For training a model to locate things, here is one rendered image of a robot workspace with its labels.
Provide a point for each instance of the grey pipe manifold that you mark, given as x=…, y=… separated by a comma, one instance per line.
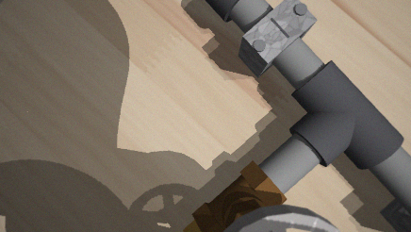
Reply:
x=339, y=119

